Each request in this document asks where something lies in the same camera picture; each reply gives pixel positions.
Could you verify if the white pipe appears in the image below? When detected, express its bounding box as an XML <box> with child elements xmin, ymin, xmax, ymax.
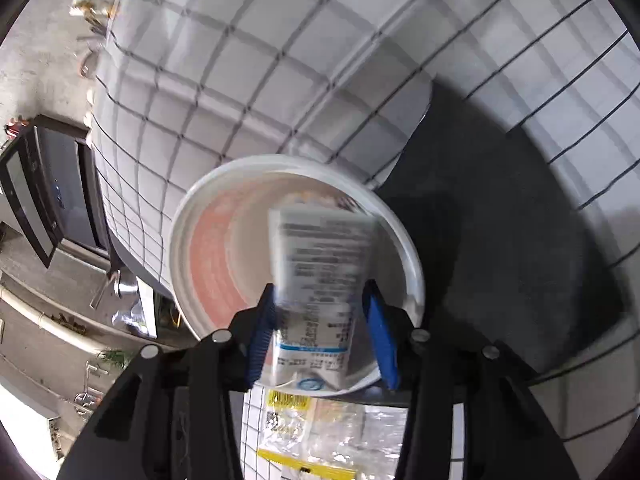
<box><xmin>0</xmin><ymin>285</ymin><xmax>121</xmax><ymax>356</ymax></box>

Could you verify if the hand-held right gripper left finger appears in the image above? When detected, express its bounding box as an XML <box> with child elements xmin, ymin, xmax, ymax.
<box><xmin>56</xmin><ymin>284</ymin><xmax>277</xmax><ymax>480</ymax></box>

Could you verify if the black range hood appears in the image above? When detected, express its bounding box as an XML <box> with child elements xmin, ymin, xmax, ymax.
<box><xmin>0</xmin><ymin>114</ymin><xmax>113</xmax><ymax>268</ymax></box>

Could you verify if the white black checkered cloth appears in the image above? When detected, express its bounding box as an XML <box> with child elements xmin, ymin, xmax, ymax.
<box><xmin>90</xmin><ymin>0</ymin><xmax>633</xmax><ymax>480</ymax></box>

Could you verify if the white instant noodle bowl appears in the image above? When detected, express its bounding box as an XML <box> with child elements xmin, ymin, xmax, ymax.
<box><xmin>169</xmin><ymin>155</ymin><xmax>426</xmax><ymax>398</ymax></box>

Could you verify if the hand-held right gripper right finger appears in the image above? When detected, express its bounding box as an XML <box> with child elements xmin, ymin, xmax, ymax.
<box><xmin>361</xmin><ymin>279</ymin><xmax>581</xmax><ymax>480</ymax></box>

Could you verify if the clear plastic packaging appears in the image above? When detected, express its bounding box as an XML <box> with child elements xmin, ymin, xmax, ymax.
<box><xmin>257</xmin><ymin>387</ymin><xmax>408</xmax><ymax>480</ymax></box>

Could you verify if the grey office chair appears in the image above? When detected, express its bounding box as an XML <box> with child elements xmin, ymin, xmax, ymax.
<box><xmin>107</xmin><ymin>80</ymin><xmax>633</xmax><ymax>411</ymax></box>

